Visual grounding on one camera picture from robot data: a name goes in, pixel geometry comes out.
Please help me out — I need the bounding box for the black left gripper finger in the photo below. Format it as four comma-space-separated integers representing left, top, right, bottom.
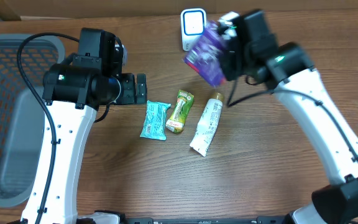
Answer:
136, 85, 147, 105
136, 73, 147, 86

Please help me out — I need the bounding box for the purple Carefree packet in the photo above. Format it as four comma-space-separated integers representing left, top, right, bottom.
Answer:
183, 21, 226, 87

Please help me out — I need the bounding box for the teal tissue packet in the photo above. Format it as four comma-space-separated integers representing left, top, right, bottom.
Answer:
140, 100, 171, 141

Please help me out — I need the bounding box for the green juice carton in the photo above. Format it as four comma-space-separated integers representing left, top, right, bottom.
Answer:
165, 90, 194, 133

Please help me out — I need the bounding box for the white tube gold cap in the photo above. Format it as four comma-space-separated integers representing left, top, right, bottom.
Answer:
190, 92, 224, 157

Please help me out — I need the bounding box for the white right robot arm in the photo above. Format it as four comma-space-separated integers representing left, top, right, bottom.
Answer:
218, 9, 358, 223

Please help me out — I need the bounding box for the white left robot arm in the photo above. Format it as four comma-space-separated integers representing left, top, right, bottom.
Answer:
20, 28, 147, 224

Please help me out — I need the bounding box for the white barcode scanner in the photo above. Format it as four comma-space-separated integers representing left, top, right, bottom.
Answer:
180, 8, 206, 52

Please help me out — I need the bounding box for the grey plastic basket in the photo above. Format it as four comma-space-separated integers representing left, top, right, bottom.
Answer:
0, 34, 66, 208

